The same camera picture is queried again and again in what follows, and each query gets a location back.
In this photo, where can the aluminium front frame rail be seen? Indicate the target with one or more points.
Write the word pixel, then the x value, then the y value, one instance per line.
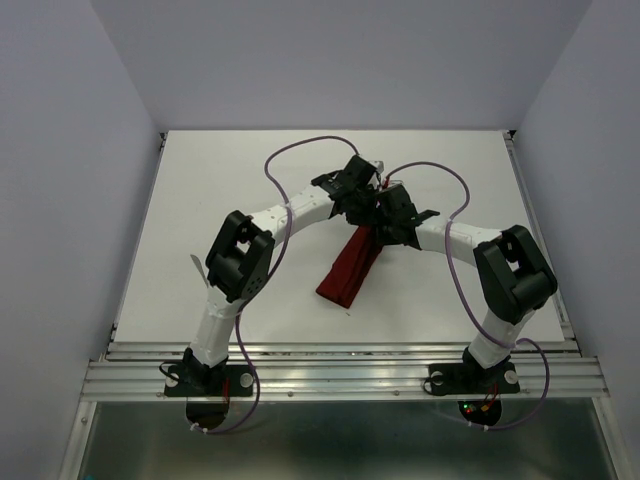
pixel 342 372

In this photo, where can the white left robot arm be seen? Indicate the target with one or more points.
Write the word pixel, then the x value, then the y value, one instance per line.
pixel 239 261

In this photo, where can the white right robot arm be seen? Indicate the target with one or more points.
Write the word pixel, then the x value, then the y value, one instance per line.
pixel 515 278

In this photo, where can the dark red cloth napkin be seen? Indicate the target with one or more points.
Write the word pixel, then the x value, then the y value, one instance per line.
pixel 349 270

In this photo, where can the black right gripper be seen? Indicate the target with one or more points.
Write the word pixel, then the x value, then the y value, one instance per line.
pixel 384 237

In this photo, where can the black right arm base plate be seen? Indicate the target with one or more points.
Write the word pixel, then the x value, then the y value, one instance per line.
pixel 445 379

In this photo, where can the aluminium right side rail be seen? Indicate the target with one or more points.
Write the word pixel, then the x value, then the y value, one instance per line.
pixel 558 302

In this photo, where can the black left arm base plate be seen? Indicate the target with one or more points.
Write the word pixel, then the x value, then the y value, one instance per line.
pixel 229 381

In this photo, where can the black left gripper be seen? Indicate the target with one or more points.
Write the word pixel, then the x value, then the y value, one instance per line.
pixel 369 215

